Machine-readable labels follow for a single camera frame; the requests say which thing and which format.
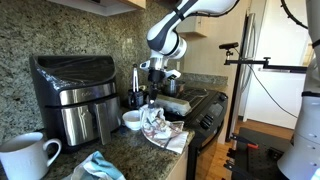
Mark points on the refrigerator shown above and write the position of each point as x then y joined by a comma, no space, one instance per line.
280,83

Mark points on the black electric stove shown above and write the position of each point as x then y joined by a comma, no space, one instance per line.
210,116

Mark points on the white ceramic mug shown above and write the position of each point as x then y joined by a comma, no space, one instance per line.
23,156

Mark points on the metal kitchen tongs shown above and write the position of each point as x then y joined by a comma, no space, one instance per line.
135,78

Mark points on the wooden base cabinet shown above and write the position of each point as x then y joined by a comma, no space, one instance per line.
178,166

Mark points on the patterned kitchen towel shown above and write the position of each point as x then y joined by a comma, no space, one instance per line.
163,130

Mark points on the wooden upper cabinet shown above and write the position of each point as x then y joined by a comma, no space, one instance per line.
100,6

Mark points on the large steel mixing bowl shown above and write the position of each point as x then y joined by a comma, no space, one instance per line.
173,88

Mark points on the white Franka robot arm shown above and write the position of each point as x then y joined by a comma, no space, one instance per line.
166,33

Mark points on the black coil burner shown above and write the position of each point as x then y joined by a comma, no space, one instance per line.
196,92

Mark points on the black floor platform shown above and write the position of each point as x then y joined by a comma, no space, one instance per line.
256,156

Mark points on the light blue cloth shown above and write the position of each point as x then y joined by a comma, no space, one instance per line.
100,166

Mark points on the black steel air fryer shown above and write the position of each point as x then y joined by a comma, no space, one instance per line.
76,100

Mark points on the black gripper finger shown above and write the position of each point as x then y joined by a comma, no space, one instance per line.
150,95
155,92

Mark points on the black camera stand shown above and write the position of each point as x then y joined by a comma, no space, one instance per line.
266,65

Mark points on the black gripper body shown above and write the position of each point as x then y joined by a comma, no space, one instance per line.
156,76

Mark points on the black camera on stand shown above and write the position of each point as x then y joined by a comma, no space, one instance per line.
229,45

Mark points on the egg carton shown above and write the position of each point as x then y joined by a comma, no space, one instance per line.
173,104

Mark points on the small white ceramic bowl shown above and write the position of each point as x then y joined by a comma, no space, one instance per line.
131,120

